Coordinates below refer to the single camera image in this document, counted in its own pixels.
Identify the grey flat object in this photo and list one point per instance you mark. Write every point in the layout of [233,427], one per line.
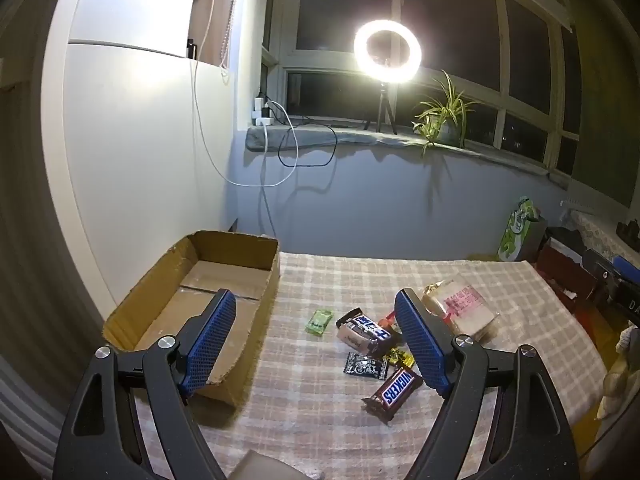
[270,467]

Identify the beige cloth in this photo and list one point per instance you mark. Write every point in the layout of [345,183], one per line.
[620,385]

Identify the yellow candy packet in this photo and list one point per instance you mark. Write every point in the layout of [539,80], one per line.
[397,358]

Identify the dark red box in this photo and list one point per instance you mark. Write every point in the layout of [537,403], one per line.
[565,270]

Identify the green gift bag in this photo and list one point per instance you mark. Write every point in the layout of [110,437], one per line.
[515,232]

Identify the orange red wrapped candy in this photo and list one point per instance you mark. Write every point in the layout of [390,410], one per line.
[387,319]

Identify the cardboard box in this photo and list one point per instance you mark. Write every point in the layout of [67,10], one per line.
[215,272]

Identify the white window frame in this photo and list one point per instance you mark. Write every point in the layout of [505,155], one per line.
[501,50]

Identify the black packet with white print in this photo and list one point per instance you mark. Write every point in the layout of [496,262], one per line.
[365,366]

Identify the white charger plug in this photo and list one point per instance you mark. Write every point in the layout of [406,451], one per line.
[257,105]
[262,121]

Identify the brown chocolate bar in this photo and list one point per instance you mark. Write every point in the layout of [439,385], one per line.
[395,390]

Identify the light green candy packet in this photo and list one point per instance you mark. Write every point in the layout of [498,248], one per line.
[320,321]

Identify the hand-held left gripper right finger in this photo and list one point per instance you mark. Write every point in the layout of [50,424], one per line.
[417,340]

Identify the blue and white chocolate bar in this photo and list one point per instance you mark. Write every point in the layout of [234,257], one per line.
[370,327]

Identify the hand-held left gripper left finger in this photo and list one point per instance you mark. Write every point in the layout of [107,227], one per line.
[212,345]

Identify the plaid blanket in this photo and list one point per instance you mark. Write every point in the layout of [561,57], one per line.
[325,270]

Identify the black light tripod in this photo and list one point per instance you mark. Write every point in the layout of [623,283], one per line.
[384,105]

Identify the bagged toast bread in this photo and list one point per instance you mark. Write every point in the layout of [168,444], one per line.
[465,310]

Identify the pink snack packet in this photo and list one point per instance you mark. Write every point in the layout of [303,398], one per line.
[355,340]

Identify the white wardrobe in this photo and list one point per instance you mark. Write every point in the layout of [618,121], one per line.
[125,135]

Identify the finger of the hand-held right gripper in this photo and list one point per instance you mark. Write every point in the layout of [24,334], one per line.
[626,266]
[597,265]

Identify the small black device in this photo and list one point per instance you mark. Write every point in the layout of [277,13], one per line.
[190,48]

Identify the potted spider plant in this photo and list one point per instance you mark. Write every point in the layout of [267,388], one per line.
[445,127]

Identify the floral patterned cloth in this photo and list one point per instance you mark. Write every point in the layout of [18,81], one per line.
[600,230]

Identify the grey windowsill cloth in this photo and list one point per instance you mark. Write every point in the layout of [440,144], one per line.
[310,137]

